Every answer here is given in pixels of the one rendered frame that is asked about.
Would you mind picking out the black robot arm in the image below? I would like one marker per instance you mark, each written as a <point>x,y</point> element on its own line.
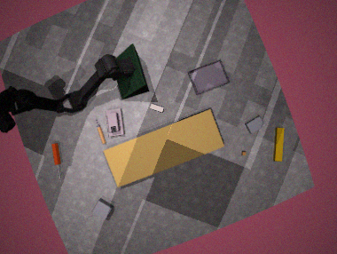
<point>107,67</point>

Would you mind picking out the orange-handled awl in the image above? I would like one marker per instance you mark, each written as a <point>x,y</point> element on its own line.
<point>55,150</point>

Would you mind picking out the yellow flat bar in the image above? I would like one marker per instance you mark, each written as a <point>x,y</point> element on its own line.
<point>278,145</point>

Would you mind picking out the brown wooden awl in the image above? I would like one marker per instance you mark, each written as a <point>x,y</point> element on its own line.
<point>101,135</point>

